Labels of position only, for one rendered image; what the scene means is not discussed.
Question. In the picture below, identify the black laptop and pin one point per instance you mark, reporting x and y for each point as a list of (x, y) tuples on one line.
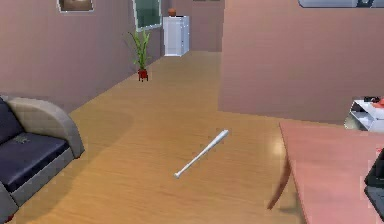
[(376, 185)]

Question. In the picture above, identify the white cabinet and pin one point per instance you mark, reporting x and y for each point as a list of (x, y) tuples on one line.
[(175, 36)]

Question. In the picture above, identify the framed wall picture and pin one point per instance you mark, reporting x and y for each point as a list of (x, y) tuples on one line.
[(76, 4)]

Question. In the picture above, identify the grey sofa with dark cushions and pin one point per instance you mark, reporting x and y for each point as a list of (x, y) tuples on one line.
[(36, 150)]

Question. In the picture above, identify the green house plant red pot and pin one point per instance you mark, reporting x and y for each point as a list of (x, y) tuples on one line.
[(141, 53)]

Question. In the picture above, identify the red object on shelf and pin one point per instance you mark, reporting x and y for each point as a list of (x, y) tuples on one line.
[(378, 103)]

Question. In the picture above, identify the small grey object on sofa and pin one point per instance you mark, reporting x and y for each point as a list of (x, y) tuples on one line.
[(22, 139)]

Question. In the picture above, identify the orange ball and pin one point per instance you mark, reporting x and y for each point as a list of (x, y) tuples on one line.
[(171, 12)]

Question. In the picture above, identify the reddish brown table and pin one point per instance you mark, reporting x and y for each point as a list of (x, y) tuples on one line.
[(330, 170)]

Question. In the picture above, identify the grey wall air conditioner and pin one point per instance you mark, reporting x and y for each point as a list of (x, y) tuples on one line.
[(340, 2)]

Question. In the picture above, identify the white framed window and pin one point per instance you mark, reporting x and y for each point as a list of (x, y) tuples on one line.
[(147, 13)]

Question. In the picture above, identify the white baseball bat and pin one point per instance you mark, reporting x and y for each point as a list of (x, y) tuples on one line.
[(203, 153)]

